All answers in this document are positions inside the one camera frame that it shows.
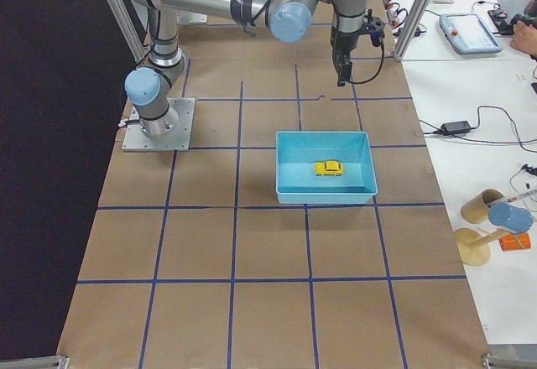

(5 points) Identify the teach pendant tablet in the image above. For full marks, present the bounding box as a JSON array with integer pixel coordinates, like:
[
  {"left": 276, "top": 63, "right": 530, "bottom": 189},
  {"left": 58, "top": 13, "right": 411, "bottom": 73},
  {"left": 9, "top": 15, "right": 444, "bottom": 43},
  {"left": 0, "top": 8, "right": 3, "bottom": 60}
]
[{"left": 439, "top": 13, "right": 503, "bottom": 55}]

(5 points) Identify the cardboard tube cup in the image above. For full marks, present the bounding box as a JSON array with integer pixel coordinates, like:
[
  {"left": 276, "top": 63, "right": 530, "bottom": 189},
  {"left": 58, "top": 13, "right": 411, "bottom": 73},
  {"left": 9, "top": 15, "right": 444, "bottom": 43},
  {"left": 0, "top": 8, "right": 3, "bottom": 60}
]
[{"left": 460, "top": 189, "right": 503, "bottom": 224}]

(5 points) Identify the aluminium frame post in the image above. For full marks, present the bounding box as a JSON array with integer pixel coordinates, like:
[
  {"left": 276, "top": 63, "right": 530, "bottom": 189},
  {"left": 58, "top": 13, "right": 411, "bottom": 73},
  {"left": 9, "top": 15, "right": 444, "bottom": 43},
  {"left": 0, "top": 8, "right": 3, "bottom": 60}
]
[{"left": 394, "top": 0, "right": 430, "bottom": 61}]

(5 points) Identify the wooden cone stand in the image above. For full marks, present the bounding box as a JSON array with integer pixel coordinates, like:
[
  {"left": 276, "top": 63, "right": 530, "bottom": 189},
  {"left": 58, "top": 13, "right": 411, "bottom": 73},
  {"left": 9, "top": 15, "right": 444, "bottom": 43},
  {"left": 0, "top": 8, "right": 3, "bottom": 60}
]
[{"left": 454, "top": 228, "right": 508, "bottom": 267}]

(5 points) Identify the blue plastic cup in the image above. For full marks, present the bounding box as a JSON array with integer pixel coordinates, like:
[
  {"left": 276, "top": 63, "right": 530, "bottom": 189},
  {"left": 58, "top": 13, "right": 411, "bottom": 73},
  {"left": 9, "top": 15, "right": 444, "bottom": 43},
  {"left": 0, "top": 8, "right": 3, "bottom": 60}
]
[{"left": 488, "top": 203, "right": 534, "bottom": 235}]

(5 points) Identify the light blue plastic bin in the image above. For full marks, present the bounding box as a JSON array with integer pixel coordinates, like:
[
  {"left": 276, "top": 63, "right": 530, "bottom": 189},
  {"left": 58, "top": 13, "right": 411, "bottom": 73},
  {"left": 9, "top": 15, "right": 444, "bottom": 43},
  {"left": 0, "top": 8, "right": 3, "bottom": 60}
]
[{"left": 276, "top": 131, "right": 378, "bottom": 205}]

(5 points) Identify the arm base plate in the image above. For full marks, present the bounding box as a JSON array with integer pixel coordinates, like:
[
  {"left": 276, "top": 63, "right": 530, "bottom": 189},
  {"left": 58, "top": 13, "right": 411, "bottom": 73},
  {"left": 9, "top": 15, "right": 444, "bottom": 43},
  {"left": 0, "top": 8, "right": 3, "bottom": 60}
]
[{"left": 123, "top": 97, "right": 196, "bottom": 152}]

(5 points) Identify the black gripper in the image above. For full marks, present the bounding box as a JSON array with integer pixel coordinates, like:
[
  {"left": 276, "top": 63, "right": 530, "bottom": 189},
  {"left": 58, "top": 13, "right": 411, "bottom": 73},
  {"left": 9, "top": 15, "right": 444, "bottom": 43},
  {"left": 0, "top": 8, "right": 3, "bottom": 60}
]
[{"left": 330, "top": 26, "right": 360, "bottom": 87}]

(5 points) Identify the yellow beetle toy car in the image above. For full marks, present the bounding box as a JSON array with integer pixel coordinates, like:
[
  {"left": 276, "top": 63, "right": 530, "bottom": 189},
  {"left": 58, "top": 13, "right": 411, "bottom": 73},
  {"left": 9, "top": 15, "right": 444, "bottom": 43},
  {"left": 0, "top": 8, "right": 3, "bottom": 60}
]
[{"left": 314, "top": 160, "right": 345, "bottom": 176}]

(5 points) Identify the orange cylinder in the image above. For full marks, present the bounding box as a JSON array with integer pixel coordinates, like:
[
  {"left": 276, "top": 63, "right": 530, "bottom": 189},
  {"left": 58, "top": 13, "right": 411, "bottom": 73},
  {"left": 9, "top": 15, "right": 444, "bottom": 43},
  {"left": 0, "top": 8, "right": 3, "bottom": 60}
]
[{"left": 498, "top": 232, "right": 531, "bottom": 252}]

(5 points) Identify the black power adapter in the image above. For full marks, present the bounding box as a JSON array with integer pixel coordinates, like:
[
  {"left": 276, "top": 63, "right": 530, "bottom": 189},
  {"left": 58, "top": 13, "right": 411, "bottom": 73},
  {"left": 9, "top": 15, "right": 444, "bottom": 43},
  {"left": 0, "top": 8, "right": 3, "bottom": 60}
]
[{"left": 440, "top": 121, "right": 472, "bottom": 135}]

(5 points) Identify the person hand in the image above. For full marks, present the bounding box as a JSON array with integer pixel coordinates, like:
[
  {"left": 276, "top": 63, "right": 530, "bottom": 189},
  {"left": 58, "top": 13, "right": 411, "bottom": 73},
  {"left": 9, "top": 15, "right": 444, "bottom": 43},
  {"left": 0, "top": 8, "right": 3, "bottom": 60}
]
[{"left": 509, "top": 21, "right": 537, "bottom": 57}]

